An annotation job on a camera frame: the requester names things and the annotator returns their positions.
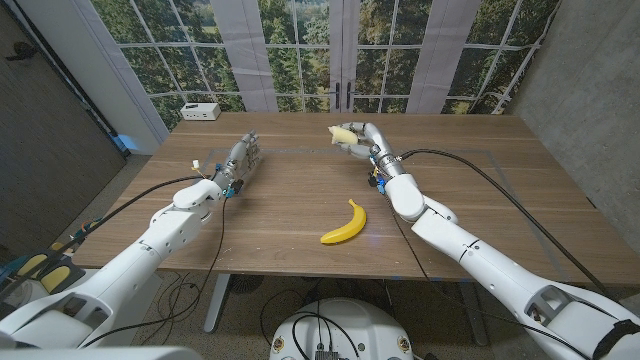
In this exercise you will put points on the pale yellow sponge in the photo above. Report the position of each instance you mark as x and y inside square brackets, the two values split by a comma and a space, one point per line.
[342, 135]

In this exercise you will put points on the yellow toy banana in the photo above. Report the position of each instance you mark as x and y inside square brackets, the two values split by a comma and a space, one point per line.
[350, 227]

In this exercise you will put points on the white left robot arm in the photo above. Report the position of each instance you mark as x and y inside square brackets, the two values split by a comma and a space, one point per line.
[150, 245]

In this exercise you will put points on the white table leg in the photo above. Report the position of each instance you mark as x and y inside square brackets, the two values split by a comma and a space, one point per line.
[218, 300]

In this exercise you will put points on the yellow foot pedal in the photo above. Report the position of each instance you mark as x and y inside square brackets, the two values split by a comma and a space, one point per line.
[31, 264]
[55, 277]

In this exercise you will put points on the white power strip box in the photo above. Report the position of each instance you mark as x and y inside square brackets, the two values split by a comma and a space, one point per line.
[200, 111]

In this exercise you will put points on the dark grey door panel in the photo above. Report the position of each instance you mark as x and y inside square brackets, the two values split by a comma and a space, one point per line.
[45, 140]

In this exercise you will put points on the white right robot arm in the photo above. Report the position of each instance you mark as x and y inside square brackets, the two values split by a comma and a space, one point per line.
[475, 255]

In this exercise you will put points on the printed window backdrop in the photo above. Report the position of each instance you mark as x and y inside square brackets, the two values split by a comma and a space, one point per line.
[300, 60]

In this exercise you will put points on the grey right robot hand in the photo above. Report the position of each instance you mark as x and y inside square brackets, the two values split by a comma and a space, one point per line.
[377, 145]

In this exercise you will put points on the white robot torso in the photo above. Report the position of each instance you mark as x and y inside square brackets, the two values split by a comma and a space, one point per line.
[340, 330]

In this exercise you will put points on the grey table leg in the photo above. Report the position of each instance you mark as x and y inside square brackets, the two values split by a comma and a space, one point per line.
[472, 310]

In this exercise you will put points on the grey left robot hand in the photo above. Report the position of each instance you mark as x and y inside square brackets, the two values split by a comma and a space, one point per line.
[242, 160]

